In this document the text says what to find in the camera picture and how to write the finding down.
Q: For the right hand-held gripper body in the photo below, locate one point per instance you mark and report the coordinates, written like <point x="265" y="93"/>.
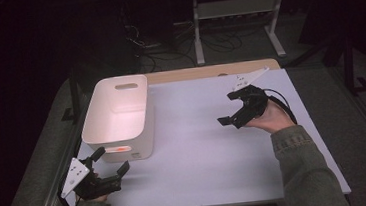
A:
<point x="253" y="105"/>

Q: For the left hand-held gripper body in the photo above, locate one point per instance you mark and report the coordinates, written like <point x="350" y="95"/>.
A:
<point x="96" y="187"/>

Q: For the orange ball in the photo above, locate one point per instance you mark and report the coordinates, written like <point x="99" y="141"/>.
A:
<point x="120" y="149"/>

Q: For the white plastic bin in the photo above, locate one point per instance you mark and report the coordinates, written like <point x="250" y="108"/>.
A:
<point x="119" y="122"/>

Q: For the person's left hand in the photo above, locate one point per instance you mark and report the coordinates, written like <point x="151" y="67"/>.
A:
<point x="99" y="198"/>

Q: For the person's right hand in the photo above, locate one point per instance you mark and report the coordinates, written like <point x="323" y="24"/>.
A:
<point x="274" y="118"/>

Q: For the wooden table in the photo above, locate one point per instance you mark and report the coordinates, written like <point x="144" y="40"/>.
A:
<point x="195" y="72"/>

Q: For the white table board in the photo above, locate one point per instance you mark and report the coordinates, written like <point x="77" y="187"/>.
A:
<point x="193" y="169"/>

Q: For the black stand leg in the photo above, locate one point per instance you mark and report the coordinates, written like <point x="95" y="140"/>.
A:
<point x="74" y="92"/>
<point x="348" y="68"/>

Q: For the white metal desk frame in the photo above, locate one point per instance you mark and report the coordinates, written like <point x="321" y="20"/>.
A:
<point x="236" y="7"/>

